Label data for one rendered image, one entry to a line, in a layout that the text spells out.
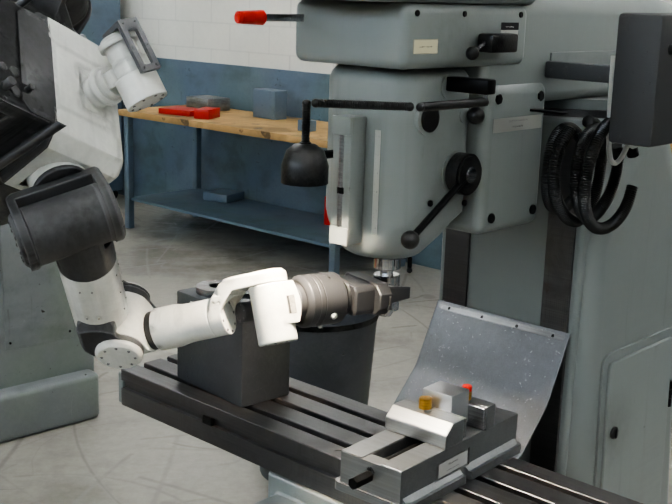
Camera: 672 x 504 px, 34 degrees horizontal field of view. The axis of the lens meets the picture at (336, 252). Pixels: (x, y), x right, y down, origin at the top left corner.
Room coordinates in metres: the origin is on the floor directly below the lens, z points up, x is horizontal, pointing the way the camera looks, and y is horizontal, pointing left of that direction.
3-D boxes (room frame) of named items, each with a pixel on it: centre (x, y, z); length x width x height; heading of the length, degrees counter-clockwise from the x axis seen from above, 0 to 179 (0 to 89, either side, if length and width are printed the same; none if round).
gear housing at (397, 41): (1.87, -0.12, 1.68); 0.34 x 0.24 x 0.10; 138
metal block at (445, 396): (1.75, -0.19, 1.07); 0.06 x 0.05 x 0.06; 50
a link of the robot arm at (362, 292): (1.79, -0.01, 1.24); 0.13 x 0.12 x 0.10; 34
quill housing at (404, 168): (1.84, -0.09, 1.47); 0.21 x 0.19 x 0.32; 48
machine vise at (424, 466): (1.72, -0.17, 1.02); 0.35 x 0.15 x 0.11; 140
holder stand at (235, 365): (2.09, 0.20, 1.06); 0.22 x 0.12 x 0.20; 42
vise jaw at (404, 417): (1.70, -0.16, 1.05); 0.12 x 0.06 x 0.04; 50
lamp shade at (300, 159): (1.64, 0.05, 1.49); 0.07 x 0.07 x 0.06
